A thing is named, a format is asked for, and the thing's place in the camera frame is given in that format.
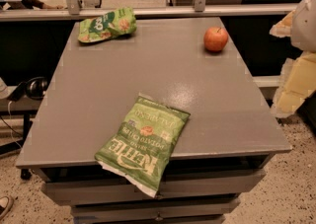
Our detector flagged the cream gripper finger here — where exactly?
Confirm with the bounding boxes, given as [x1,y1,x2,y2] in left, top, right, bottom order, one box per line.
[271,51,316,118]
[270,11,295,37]

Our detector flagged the red apple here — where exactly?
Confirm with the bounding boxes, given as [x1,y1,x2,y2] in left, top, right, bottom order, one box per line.
[203,27,228,52]

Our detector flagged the green jalapeno Kettle chip bag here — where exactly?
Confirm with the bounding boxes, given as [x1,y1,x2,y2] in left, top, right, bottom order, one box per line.
[95,95,191,197]

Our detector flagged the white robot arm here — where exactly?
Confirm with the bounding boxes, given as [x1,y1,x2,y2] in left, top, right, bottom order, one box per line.
[270,0,316,118]

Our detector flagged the green crumpled snack bag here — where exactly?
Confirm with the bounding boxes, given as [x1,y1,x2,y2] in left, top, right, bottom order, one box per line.
[78,7,137,43]

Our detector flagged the grey drawer cabinet table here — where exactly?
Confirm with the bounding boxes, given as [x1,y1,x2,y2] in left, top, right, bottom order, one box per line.
[17,18,290,224]

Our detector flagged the black headphones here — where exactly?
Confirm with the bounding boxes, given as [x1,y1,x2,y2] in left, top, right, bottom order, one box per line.
[8,77,48,102]

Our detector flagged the white sneaker shoe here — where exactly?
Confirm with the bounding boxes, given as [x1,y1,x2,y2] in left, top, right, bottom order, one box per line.
[0,195,14,220]

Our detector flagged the white cable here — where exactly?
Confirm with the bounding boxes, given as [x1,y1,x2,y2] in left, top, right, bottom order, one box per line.
[6,100,23,150]

